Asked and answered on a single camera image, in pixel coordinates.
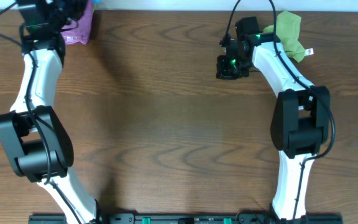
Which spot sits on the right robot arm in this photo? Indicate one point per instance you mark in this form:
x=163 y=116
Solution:
x=300 y=120

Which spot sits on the olive green crumpled cloth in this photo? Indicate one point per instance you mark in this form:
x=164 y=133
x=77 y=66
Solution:
x=288 y=32

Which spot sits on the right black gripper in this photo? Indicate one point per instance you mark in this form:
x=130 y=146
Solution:
x=226 y=69

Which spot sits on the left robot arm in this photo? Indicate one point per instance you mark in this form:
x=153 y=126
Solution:
x=35 y=141

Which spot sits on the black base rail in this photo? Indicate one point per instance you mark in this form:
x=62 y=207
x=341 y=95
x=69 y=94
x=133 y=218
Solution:
x=240 y=218

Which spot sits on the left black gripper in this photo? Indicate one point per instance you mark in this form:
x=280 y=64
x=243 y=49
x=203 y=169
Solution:
x=70 y=8

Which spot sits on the purple folded cloth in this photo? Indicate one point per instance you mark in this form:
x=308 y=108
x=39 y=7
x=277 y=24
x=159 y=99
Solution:
x=80 y=32

